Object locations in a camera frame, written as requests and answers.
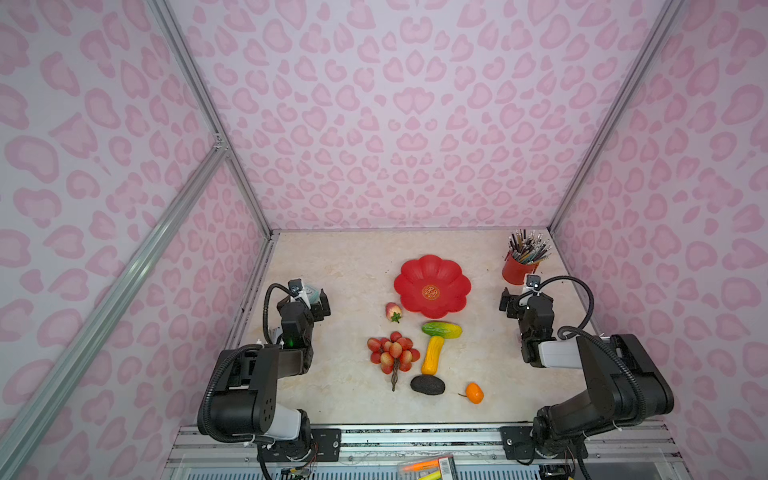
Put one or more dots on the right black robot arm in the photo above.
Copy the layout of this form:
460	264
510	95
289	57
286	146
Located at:
623	386

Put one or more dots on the bundle of pencils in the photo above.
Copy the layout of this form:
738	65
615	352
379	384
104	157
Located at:
528	247

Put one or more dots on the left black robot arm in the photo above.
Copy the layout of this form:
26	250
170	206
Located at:
240	405

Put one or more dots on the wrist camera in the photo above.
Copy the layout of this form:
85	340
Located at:
532	282
295	287

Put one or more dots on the dark fake avocado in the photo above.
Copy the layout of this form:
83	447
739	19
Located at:
428	385

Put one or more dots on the green-yellow fake mango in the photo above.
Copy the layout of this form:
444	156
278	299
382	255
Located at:
444	330

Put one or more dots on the red pencil bucket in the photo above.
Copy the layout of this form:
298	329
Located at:
517	266

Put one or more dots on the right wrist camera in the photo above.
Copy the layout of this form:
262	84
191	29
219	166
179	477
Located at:
532	282

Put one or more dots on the pink-red fake strawberry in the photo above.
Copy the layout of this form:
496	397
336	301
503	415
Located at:
393	312

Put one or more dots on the yellow fake fruit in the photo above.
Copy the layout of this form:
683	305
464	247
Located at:
431	359

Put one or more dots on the small teal clock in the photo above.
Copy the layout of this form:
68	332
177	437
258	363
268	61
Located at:
311	296

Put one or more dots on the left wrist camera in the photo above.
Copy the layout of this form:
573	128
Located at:
295	287

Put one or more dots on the red flower-shaped fruit bowl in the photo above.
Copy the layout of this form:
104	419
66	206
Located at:
432	286

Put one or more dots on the clear box with markers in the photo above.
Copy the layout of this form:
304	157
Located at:
434	468

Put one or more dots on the red lychee bunch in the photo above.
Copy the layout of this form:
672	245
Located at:
393	355

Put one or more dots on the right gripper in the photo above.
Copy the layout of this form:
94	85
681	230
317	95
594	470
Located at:
531	303

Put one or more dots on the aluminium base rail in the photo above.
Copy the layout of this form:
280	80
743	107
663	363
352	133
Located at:
368	451

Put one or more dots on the small fake orange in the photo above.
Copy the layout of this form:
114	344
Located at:
473	393

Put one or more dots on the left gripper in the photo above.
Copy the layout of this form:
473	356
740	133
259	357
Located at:
294	309

